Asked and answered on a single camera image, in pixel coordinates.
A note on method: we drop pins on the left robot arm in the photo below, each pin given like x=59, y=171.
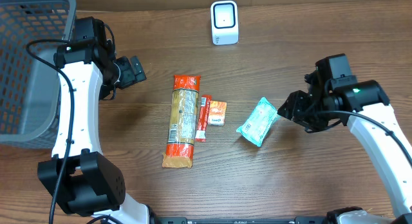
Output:
x=80, y=179

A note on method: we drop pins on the grey plastic mesh basket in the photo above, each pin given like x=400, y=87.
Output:
x=30, y=90

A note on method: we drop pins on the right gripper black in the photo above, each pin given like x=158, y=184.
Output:
x=293, y=105

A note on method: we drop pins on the red snack stick packet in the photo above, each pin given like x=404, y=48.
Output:
x=203, y=118

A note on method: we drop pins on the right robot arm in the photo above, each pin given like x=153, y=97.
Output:
x=365, y=109

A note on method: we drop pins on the long orange pasta packet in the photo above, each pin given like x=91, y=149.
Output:
x=183, y=119

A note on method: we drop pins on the white barcode scanner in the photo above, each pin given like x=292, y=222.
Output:
x=224, y=22

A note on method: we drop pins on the teal wet wipes pack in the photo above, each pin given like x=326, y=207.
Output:
x=259, y=122

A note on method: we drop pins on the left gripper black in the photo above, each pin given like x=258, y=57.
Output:
x=127, y=73

